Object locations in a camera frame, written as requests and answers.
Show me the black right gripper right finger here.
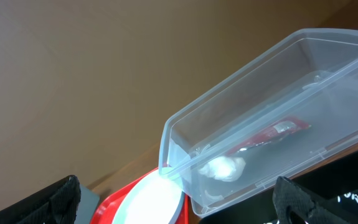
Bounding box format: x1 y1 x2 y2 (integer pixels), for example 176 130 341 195
273 177 358 224

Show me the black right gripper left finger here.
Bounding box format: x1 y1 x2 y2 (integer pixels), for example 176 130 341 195
0 175 81 224

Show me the red sauce packet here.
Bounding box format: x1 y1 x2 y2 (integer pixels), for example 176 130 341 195
227 116 311 155

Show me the light blue plate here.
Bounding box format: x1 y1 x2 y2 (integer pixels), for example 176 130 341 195
112 170 184 224

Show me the white napkin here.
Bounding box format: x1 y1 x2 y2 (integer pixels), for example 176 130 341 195
198 156 246 182

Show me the grey plastic dishwasher rack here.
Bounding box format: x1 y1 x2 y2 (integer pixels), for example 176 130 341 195
74 185 100 224

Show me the black waste bin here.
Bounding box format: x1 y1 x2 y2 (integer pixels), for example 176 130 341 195
200 151 358 224

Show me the red plastic tray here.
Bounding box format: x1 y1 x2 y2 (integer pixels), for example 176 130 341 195
90 168 189 224

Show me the clear plastic storage bin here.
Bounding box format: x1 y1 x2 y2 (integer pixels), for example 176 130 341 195
159 28 358 218

